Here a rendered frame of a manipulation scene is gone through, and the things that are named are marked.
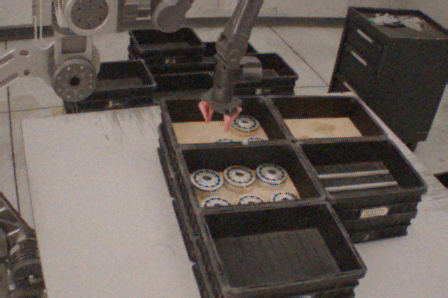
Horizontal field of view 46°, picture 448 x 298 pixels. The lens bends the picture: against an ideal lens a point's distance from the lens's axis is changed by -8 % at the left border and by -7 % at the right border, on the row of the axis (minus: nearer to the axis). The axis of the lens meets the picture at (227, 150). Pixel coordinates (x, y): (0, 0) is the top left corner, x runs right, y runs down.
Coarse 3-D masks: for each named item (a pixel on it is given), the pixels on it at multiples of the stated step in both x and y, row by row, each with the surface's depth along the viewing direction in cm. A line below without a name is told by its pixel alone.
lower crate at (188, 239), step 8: (176, 192) 178; (176, 200) 181; (176, 208) 184; (176, 216) 182; (184, 216) 168; (184, 224) 172; (184, 232) 175; (184, 240) 173; (192, 240) 161; (192, 248) 164; (192, 256) 167
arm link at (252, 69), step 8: (232, 56) 148; (240, 56) 149; (248, 56) 156; (224, 64) 151; (232, 64) 149; (240, 64) 152; (248, 64) 154; (256, 64) 155; (248, 72) 154; (256, 72) 155; (240, 80) 156; (248, 80) 156; (256, 80) 157
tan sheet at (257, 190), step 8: (288, 176) 188; (256, 184) 182; (288, 184) 185; (224, 192) 177; (232, 192) 177; (248, 192) 178; (256, 192) 179; (264, 192) 180; (272, 192) 180; (296, 192) 182; (200, 200) 172; (232, 200) 174
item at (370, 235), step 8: (392, 216) 180; (400, 216) 181; (408, 216) 182; (344, 224) 174; (352, 224) 176; (360, 224) 177; (368, 224) 178; (376, 224) 181; (384, 224) 183; (392, 224) 184; (400, 224) 185; (408, 224) 187; (352, 232) 179; (360, 232) 180; (368, 232) 181; (376, 232) 183; (384, 232) 185; (392, 232) 186; (400, 232) 188; (352, 240) 182; (360, 240) 183; (368, 240) 184
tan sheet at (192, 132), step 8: (176, 128) 202; (184, 128) 203; (192, 128) 204; (200, 128) 205; (208, 128) 205; (216, 128) 206; (176, 136) 198; (184, 136) 199; (192, 136) 200; (200, 136) 200; (208, 136) 201; (216, 136) 202; (224, 136) 203; (232, 136) 203; (256, 136) 205; (264, 136) 206
